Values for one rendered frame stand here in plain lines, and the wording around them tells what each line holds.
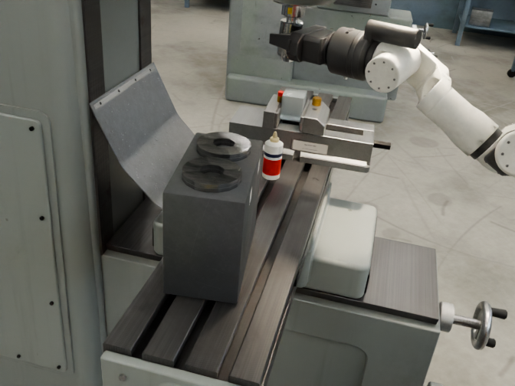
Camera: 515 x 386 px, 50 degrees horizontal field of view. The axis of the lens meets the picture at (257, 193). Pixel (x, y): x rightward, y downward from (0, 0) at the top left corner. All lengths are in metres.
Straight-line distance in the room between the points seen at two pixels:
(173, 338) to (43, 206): 0.57
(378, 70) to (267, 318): 0.46
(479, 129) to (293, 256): 0.39
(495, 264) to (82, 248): 2.07
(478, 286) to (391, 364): 1.40
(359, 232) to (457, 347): 1.13
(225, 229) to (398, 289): 0.60
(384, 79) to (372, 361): 0.65
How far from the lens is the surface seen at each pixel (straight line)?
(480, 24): 7.02
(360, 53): 1.04
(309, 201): 1.17
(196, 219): 0.80
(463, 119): 1.02
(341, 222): 1.33
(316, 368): 1.40
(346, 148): 1.32
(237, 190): 0.81
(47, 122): 1.20
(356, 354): 1.35
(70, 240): 1.32
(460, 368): 2.27
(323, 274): 1.21
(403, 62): 1.01
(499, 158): 0.99
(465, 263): 2.82
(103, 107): 1.21
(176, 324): 0.85
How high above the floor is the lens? 1.51
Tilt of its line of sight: 30 degrees down
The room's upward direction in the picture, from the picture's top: 5 degrees clockwise
